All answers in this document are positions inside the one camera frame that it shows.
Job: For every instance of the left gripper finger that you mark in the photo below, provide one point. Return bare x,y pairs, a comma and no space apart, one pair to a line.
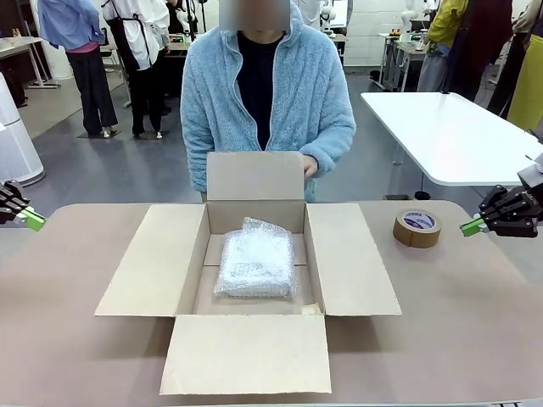
15,195
8,216

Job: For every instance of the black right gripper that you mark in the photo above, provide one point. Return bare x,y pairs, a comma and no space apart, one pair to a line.
535,216

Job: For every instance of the brown packing tape roll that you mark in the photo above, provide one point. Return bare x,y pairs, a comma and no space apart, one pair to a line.
415,237

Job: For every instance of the bubble-wrapped clock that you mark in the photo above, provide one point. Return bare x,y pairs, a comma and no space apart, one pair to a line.
254,263

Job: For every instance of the brown cardboard box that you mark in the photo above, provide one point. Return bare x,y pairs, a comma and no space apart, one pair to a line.
246,356

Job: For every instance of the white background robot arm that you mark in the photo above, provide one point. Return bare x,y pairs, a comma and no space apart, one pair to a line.
407,17

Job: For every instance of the person's left forearm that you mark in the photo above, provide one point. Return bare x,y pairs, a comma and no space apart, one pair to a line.
335,144

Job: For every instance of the person's right forearm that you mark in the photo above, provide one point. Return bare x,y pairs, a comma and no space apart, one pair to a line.
195,165

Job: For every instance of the person's left hand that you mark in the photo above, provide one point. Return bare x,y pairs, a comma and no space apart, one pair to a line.
311,167

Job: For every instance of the white cylindrical air purifier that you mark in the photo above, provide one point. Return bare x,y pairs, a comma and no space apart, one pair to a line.
17,148

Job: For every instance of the large white table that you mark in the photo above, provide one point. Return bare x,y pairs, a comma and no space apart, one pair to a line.
445,135

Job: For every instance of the person in yellow-green skirt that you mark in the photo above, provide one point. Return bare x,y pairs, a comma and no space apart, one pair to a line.
528,85

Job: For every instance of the wooden top background table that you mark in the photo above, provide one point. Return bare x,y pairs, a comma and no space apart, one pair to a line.
21,42

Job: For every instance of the person in dark robe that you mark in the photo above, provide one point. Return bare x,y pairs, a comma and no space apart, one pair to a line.
483,34

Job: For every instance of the person in blue shirt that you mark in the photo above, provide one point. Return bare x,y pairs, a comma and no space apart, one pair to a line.
85,25

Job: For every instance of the person in white coat, apron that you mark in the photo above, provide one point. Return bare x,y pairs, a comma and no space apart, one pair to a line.
136,42

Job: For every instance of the grey background workbench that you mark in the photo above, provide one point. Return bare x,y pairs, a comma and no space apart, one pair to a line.
401,46

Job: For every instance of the person in yellow jacket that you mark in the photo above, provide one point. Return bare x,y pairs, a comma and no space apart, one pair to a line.
449,17

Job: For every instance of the person in blue fleece jacket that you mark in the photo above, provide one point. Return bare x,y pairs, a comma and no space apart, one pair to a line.
212,106

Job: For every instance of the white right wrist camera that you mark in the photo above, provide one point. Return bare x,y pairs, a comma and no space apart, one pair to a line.
530,176

